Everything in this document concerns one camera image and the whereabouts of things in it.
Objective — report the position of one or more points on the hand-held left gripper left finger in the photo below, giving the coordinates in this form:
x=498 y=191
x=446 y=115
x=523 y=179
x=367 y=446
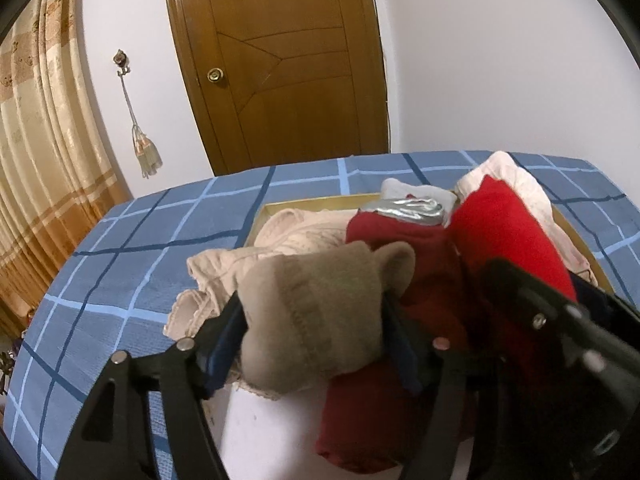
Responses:
x=225 y=345

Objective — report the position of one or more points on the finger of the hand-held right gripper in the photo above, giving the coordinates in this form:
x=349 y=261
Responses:
x=610 y=310
x=550 y=325

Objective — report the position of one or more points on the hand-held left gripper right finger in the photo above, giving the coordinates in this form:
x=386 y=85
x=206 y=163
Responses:
x=405 y=355

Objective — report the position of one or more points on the dark red grey-waistband underwear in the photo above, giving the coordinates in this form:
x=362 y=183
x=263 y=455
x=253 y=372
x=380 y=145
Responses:
x=370 y=420

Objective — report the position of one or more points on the tan knit sock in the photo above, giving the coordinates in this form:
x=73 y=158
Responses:
x=310 y=310

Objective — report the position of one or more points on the bright red underwear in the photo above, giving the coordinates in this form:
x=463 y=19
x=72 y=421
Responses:
x=505 y=230

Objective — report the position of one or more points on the beige lace underwear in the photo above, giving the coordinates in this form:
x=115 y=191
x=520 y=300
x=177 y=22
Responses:
x=290 y=240

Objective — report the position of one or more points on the light grey underwear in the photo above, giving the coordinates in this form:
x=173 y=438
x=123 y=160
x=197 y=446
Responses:
x=400 y=187

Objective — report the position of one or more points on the blue plaid tablecloth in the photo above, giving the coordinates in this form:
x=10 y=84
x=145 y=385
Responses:
x=125 y=270

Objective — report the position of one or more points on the beige curtain tassel tieback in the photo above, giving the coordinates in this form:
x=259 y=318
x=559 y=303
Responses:
x=147 y=157

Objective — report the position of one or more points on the beige patterned curtain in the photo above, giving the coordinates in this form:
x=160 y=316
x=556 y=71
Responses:
x=50 y=160

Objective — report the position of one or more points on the brown wooden door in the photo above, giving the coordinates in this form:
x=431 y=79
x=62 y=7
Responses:
x=280 y=85

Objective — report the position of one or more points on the brass door knob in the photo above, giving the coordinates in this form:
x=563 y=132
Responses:
x=216 y=75

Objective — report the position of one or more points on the metal wall hook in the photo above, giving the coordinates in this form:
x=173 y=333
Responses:
x=120 y=60

